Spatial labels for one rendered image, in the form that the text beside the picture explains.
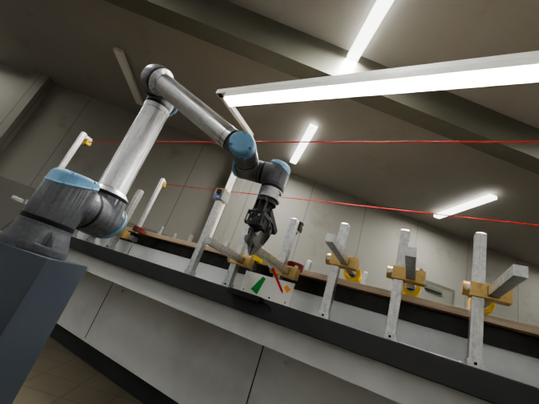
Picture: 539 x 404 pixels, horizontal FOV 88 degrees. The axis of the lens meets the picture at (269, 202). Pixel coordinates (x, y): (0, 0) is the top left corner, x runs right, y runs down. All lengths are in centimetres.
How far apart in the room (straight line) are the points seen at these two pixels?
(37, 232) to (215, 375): 107
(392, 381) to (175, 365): 113
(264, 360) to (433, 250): 566
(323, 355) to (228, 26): 294
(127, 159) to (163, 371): 117
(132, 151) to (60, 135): 538
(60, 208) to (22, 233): 11
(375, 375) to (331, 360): 16
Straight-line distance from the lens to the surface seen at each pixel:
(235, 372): 162
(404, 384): 121
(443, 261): 692
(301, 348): 127
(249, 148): 97
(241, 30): 328
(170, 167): 577
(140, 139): 131
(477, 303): 123
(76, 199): 108
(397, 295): 121
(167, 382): 186
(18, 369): 119
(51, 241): 107
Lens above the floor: 66
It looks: 20 degrees up
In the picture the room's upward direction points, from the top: 19 degrees clockwise
